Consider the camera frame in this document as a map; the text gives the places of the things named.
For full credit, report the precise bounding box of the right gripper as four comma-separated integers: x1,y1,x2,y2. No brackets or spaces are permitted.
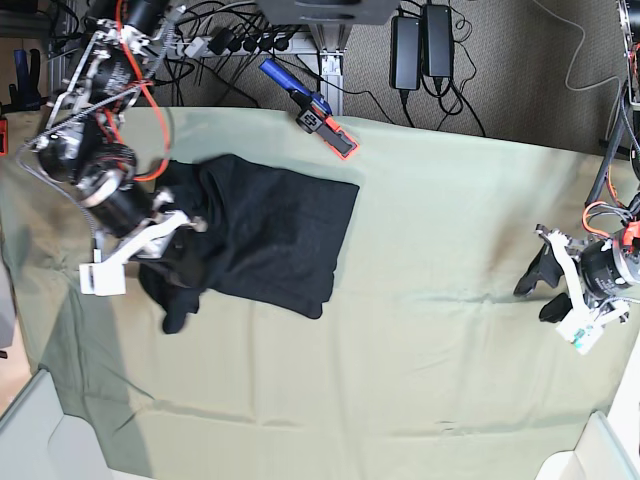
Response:
93,187,208,265

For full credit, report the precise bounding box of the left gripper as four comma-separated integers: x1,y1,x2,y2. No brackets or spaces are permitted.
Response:
513,224,630,325

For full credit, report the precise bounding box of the dark navy T-shirt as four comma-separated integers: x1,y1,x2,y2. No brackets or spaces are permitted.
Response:
138,154,359,334

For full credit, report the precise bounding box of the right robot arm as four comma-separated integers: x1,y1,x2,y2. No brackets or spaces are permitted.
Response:
20,1,203,262

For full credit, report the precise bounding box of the light green table cloth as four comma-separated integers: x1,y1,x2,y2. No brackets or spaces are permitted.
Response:
1,108,639,479

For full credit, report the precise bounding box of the blue orange bar clamp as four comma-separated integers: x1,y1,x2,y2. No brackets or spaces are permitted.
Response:
259,59,359,160

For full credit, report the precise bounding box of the white bin bottom right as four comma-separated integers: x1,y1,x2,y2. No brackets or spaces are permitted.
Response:
535,411,639,480

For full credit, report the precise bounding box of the white bin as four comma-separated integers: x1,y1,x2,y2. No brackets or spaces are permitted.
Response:
535,411,639,480
1,370,113,480

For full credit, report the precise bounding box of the white power strip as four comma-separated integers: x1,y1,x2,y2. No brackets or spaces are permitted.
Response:
169,30,317,60

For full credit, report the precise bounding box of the blue clamp at left edge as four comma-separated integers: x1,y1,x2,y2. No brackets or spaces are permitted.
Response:
1,49,48,115

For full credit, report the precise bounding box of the orange clamp jaw left edge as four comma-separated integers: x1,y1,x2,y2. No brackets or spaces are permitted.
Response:
0,118,8,157

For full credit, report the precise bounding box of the white bin bottom left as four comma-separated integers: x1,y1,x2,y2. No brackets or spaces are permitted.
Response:
1,370,113,480

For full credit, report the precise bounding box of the black power adapter pair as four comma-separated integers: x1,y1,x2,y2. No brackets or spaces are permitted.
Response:
389,2,454,96

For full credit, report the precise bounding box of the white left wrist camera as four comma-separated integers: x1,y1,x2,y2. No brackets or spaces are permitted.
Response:
556,310,605,355

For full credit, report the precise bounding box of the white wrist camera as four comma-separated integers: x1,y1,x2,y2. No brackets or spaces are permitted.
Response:
556,310,605,355
79,262,126,297

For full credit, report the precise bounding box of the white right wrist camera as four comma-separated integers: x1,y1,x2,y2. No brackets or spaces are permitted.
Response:
79,262,126,297

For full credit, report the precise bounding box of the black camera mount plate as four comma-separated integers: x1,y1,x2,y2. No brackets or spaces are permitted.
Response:
257,0,400,25

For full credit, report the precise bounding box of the aluminium frame post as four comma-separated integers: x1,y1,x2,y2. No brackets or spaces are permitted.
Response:
301,24,352,116

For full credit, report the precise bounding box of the white cable on floor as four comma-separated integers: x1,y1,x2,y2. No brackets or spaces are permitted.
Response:
529,0,626,94

